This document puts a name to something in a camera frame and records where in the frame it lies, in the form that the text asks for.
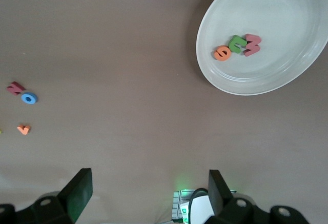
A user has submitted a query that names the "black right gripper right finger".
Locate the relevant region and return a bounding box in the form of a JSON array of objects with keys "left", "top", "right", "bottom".
[{"left": 207, "top": 169, "right": 270, "bottom": 224}]

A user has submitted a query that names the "orange foam letter v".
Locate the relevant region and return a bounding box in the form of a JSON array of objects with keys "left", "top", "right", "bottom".
[{"left": 16, "top": 124, "right": 31, "bottom": 135}]

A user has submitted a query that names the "dark red foam letter z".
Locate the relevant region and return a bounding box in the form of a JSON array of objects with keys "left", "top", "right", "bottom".
[{"left": 6, "top": 81, "right": 26, "bottom": 96}]

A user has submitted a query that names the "green foam letter u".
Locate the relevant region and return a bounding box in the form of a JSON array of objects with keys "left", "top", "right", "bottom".
[{"left": 229, "top": 34, "right": 248, "bottom": 55}]

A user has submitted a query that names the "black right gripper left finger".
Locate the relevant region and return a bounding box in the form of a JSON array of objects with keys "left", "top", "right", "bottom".
[{"left": 15, "top": 168, "right": 93, "bottom": 224}]

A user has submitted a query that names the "brown table cover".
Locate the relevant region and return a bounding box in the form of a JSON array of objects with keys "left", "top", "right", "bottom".
[{"left": 0, "top": 0, "right": 328, "bottom": 224}]

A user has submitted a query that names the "blue foam letter o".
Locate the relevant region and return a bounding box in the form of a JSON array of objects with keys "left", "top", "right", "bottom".
[{"left": 20, "top": 92, "right": 38, "bottom": 105}]

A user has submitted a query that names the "beige round plate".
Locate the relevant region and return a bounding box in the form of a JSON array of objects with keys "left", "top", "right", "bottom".
[{"left": 196, "top": 0, "right": 328, "bottom": 96}]

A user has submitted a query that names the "red foam letter w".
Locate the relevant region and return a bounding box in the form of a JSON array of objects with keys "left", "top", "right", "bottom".
[{"left": 243, "top": 33, "right": 262, "bottom": 57}]

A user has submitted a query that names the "orange foam letter e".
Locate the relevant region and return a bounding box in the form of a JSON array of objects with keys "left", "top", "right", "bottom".
[{"left": 213, "top": 45, "right": 233, "bottom": 62}]

